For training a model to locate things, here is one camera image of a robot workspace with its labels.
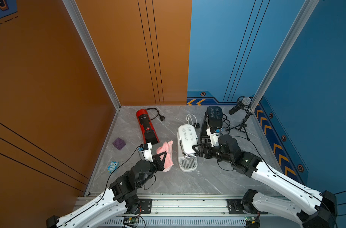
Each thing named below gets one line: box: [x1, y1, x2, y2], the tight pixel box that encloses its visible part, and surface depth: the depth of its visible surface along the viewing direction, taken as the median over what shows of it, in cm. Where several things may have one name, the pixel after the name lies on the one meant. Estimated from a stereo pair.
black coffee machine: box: [200, 105, 224, 146], surface depth 84 cm
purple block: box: [112, 137, 126, 151], surface depth 96 cm
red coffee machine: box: [135, 108, 160, 145], surface depth 87 cm
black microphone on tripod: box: [225, 95, 253, 142], surface depth 93 cm
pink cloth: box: [156, 140, 174, 172], surface depth 72 cm
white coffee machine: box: [177, 124, 200, 172], surface depth 77 cm
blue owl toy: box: [107, 160, 119, 173], surface depth 89 cm
